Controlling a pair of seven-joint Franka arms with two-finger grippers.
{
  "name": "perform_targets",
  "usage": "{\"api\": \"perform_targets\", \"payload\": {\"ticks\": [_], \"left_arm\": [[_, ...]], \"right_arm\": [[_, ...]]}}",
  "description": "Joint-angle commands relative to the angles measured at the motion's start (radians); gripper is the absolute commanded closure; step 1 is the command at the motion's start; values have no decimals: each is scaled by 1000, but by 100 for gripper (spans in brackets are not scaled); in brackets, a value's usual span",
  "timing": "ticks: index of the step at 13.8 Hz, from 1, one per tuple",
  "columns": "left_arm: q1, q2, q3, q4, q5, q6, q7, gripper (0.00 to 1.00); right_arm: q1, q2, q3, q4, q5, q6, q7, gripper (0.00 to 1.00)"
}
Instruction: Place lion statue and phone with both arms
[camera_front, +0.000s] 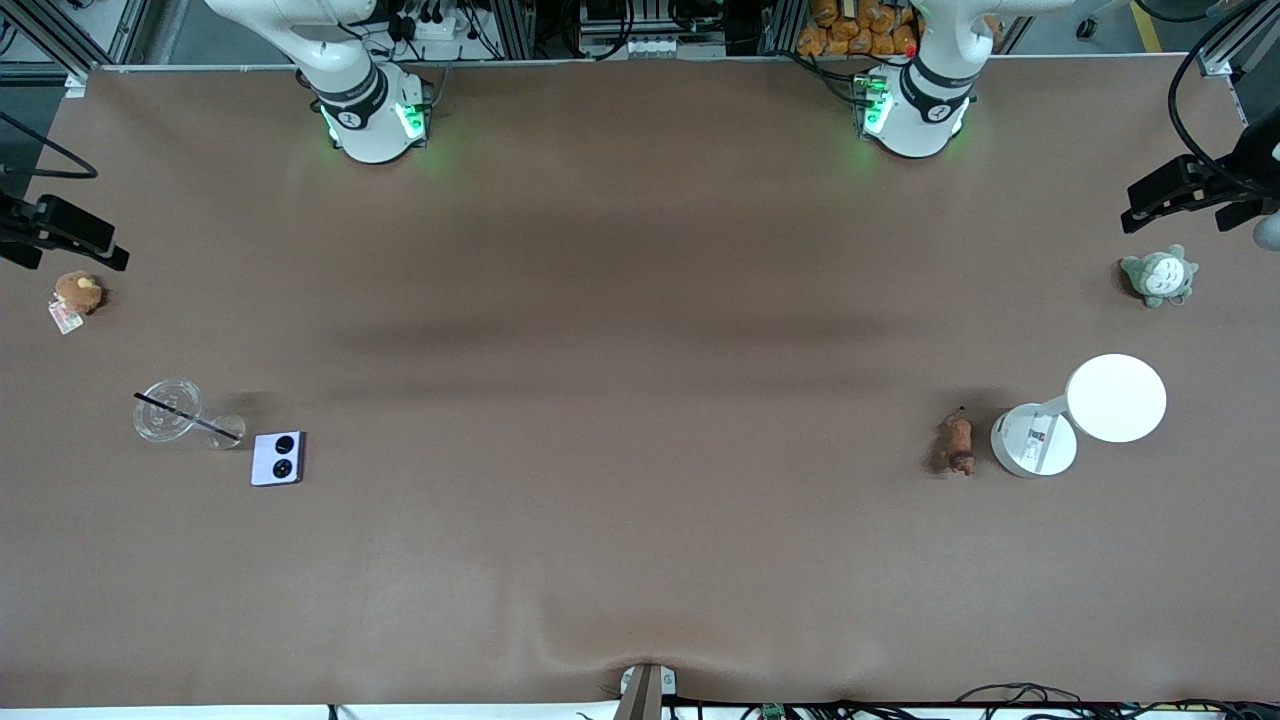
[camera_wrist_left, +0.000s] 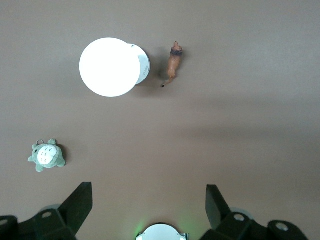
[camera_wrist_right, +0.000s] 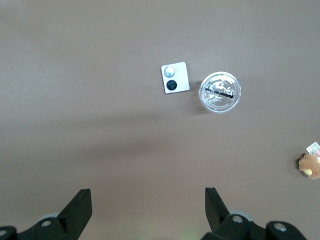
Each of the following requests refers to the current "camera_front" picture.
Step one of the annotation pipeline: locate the brown lion statue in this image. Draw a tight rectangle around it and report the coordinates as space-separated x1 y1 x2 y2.
943 407 977 477

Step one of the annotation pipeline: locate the brown plush toy with tag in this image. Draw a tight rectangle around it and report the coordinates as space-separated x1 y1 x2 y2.
48 270 106 336

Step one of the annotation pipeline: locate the grey-green plush toy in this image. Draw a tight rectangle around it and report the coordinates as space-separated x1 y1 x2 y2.
1119 244 1200 309

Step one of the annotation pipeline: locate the clear plastic cup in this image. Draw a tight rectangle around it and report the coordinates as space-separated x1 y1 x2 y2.
133 378 204 444

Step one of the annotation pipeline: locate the black straw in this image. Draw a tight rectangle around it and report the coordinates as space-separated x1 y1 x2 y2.
134 392 241 441

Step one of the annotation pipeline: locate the white desk lamp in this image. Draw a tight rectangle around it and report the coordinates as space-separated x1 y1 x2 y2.
990 353 1168 479

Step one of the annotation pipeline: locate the white power strip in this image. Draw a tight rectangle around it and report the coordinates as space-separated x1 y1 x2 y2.
398 8 471 41

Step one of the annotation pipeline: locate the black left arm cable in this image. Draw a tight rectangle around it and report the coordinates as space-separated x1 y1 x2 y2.
1168 0 1280 191

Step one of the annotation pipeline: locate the black cable loop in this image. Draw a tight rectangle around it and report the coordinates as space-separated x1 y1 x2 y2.
955 683 1086 707

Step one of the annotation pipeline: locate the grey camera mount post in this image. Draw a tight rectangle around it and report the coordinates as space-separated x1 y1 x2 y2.
615 663 679 720

